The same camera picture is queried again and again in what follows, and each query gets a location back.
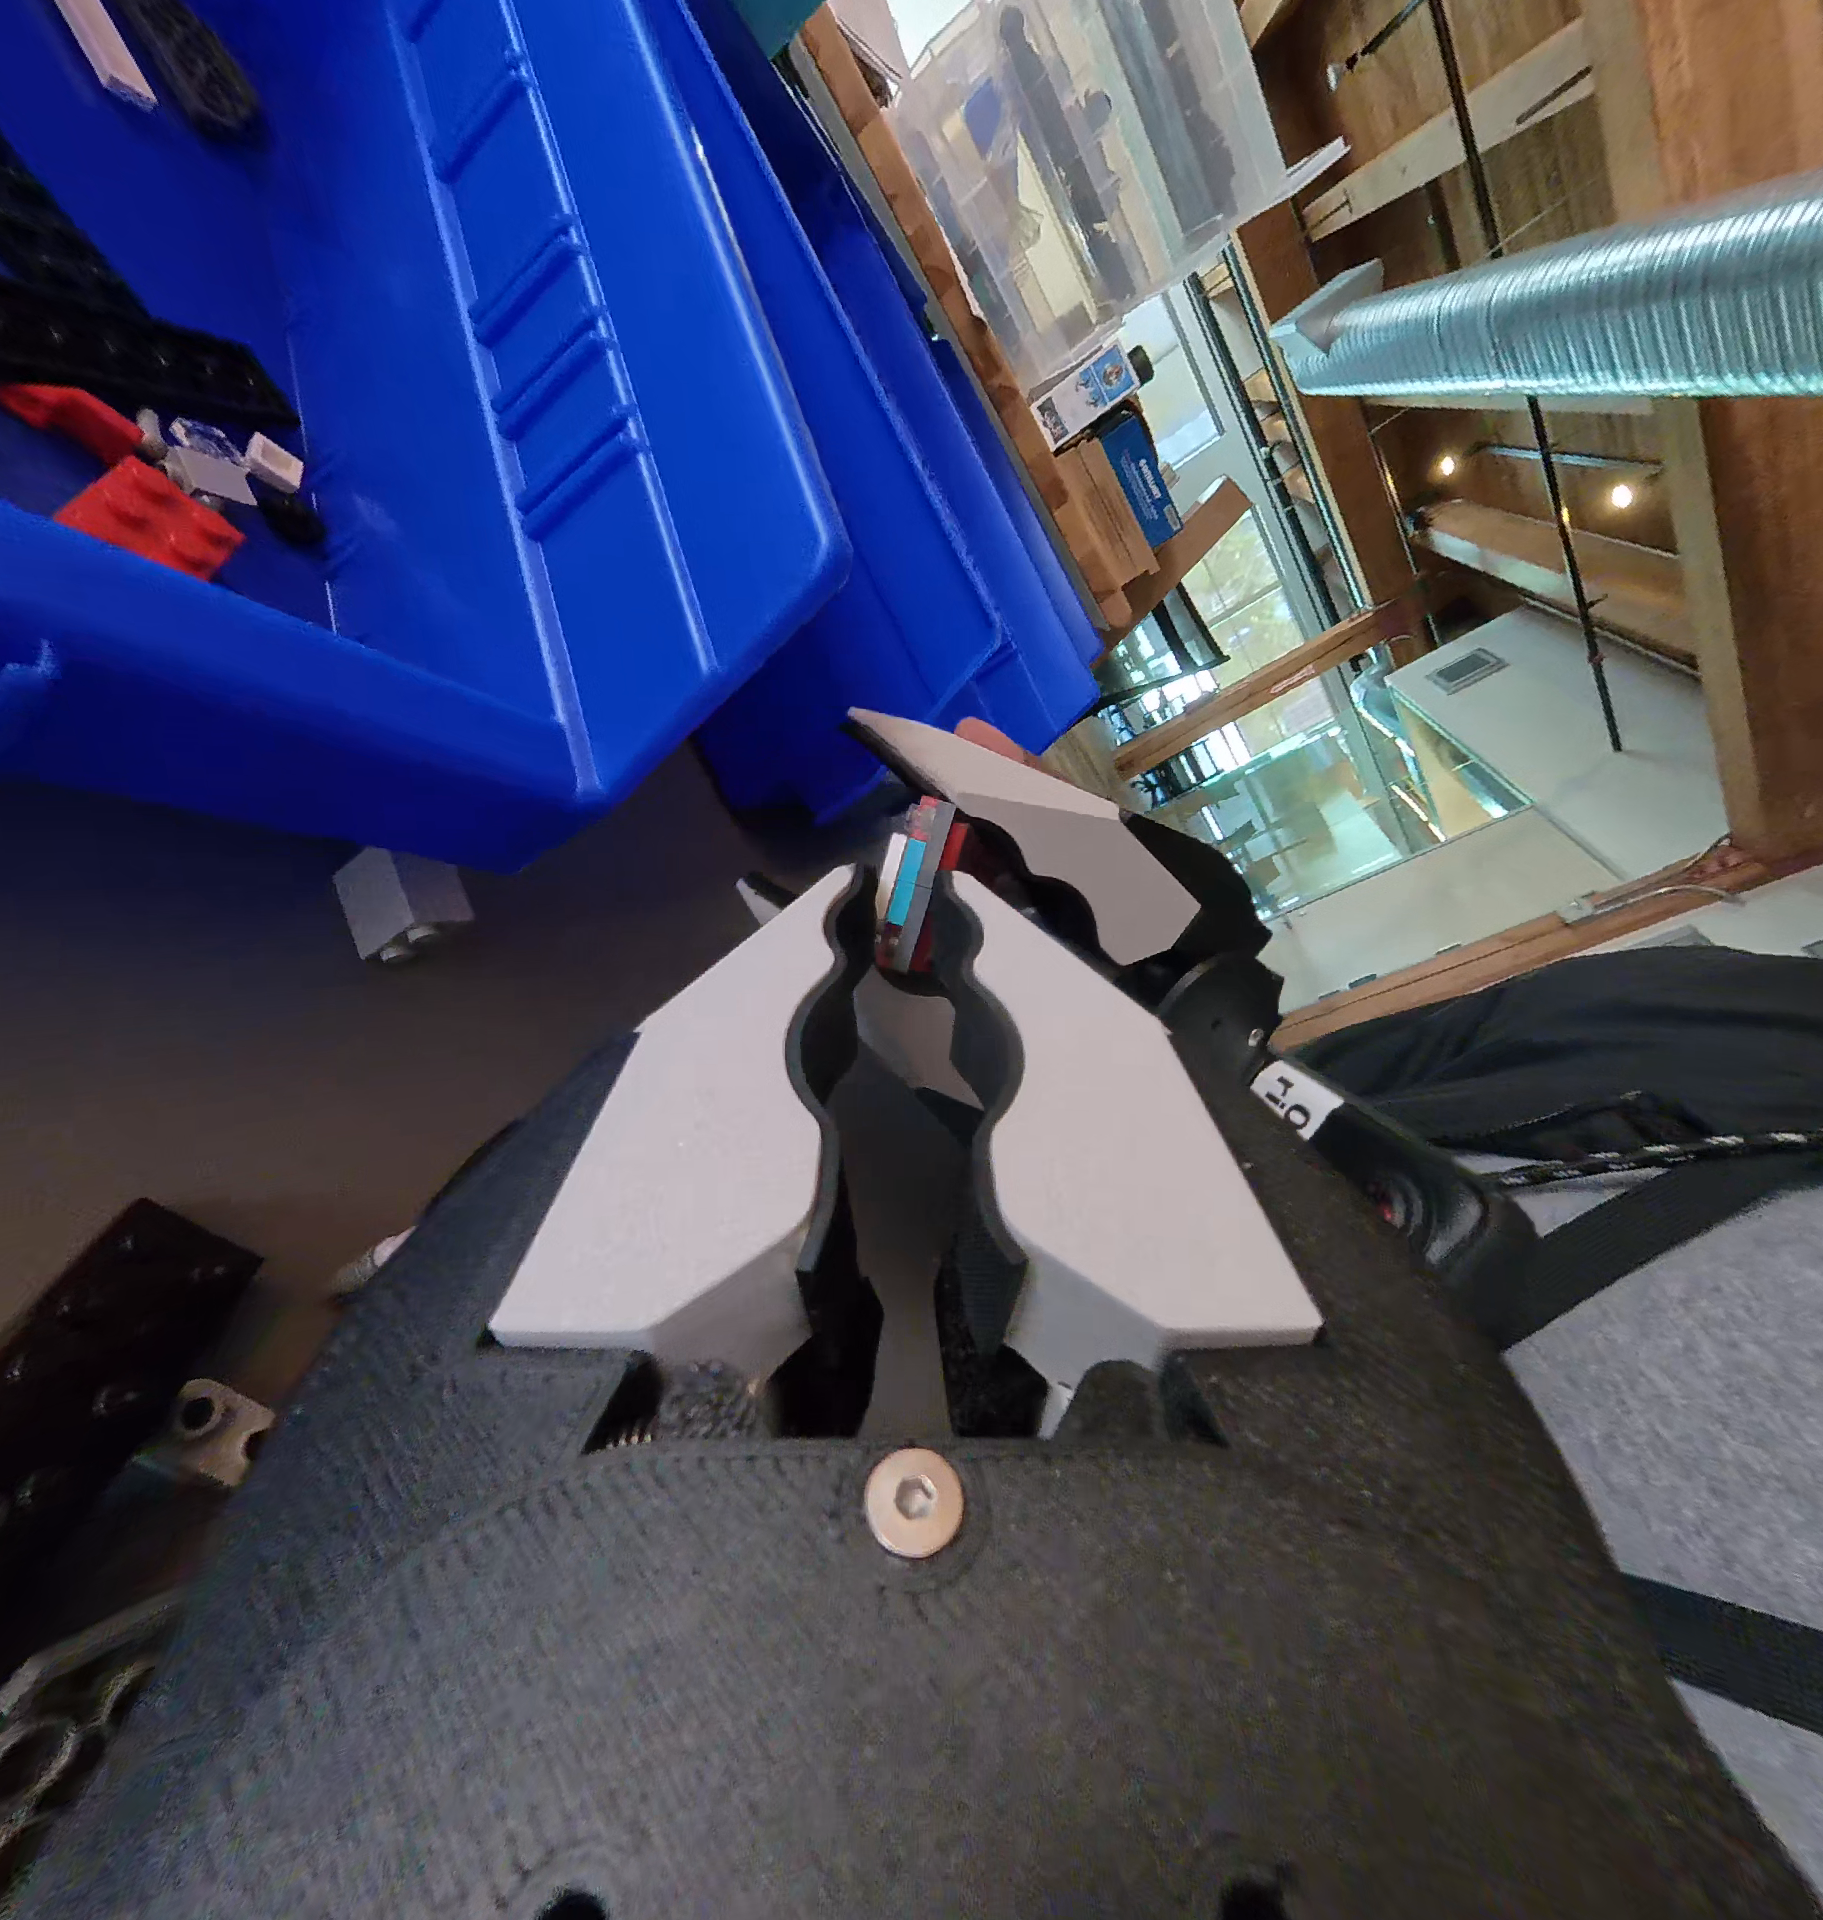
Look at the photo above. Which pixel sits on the black brick assembly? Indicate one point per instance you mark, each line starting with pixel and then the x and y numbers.
pixel 87 1350

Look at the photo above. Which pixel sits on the person's right hand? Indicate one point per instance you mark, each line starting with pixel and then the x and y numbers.
pixel 987 731

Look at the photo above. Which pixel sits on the black studded plate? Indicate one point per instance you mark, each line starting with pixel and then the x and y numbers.
pixel 27 1770

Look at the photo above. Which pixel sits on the cardboard sheet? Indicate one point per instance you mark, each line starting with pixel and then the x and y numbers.
pixel 1174 561

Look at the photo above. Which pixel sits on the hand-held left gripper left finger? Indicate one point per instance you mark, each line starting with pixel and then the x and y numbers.
pixel 657 1186

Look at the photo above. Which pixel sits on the light grey block brick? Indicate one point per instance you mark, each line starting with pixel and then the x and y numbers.
pixel 401 906

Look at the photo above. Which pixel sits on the pile of loose toy bricks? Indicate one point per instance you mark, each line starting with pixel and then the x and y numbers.
pixel 101 300

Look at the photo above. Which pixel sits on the small printed card box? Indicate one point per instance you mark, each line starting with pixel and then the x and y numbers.
pixel 1092 392

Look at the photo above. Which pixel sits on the red and teal brick assembly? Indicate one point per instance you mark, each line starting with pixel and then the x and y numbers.
pixel 919 892

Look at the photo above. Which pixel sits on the person's right forearm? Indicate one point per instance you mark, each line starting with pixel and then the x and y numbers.
pixel 1600 1035

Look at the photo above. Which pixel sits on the wooden box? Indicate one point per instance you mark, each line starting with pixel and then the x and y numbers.
pixel 1099 517

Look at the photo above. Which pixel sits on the wooden table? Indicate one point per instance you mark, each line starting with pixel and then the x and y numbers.
pixel 987 346

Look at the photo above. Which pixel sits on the person's grey sweatshirt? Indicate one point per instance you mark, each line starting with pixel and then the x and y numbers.
pixel 1720 1425

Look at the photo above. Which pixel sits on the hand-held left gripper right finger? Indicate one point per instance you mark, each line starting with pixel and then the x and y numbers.
pixel 1152 1186

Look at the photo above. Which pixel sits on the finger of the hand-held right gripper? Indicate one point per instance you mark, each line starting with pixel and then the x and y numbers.
pixel 1046 840
pixel 912 1041

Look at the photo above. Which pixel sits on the blue cardboard box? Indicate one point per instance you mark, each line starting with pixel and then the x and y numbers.
pixel 1144 480

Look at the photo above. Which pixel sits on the clear plastic drawer organiser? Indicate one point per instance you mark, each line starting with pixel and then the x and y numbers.
pixel 1092 151

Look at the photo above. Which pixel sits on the grey desk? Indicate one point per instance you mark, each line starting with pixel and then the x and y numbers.
pixel 177 1050

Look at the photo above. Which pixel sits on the silver air duct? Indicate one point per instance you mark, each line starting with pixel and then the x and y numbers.
pixel 1600 300

